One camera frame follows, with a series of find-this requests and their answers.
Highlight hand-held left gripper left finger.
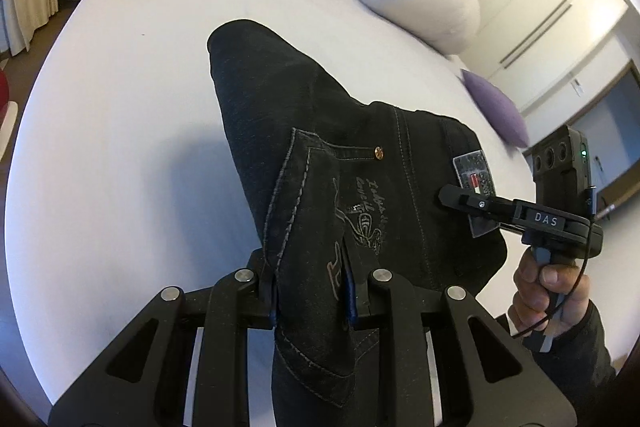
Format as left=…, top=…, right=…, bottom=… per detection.
left=50, top=252, right=278, bottom=427

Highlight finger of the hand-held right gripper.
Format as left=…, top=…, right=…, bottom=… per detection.
left=439, top=184, right=526, bottom=233

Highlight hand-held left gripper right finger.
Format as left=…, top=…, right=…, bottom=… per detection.
left=345, top=268, right=576, bottom=427

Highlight black denim pants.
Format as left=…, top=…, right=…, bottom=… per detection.
left=206, top=19, right=508, bottom=427

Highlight person's right forearm black sleeve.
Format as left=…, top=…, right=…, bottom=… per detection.
left=492, top=299, right=618, bottom=410

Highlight person's right hand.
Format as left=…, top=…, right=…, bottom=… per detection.
left=507, top=249, right=593, bottom=338

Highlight purple cushion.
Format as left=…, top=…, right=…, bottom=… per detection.
left=460, top=68, right=531, bottom=148

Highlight white bed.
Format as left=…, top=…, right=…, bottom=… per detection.
left=5, top=0, right=541, bottom=427

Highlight thin black cable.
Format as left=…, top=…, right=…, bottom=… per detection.
left=510, top=187, right=598, bottom=340

